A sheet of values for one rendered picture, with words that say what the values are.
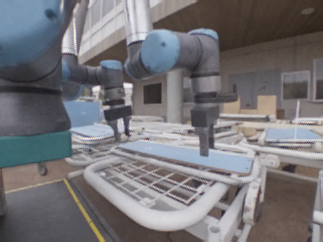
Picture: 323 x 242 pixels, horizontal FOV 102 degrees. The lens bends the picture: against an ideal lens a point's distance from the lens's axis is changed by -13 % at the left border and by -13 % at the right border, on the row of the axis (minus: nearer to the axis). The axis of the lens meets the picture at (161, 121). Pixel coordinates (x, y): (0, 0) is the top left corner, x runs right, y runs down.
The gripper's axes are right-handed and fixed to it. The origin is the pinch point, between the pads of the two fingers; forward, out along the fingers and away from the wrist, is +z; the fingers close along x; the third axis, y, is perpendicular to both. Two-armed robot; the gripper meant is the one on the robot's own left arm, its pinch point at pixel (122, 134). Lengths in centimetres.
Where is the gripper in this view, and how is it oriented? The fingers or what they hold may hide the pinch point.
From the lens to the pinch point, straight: 75.2
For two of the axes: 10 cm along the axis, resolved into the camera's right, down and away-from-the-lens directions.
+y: 8.2, 0.4, -5.8
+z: 1.1, 9.7, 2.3
